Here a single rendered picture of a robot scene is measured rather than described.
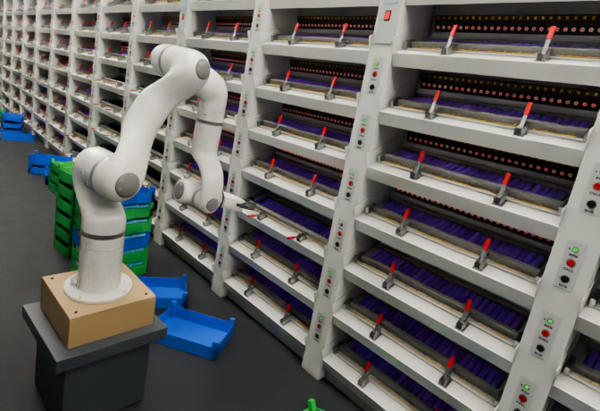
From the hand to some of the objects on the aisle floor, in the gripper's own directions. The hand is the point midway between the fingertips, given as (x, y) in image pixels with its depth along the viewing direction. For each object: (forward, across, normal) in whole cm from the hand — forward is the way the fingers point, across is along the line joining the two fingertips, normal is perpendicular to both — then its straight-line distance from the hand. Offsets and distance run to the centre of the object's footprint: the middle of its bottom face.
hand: (247, 204), depth 162 cm
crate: (0, +44, +62) cm, 76 cm away
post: (+39, +35, +54) cm, 75 cm away
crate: (+1, +8, +62) cm, 62 cm away
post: (+39, -105, +54) cm, 124 cm away
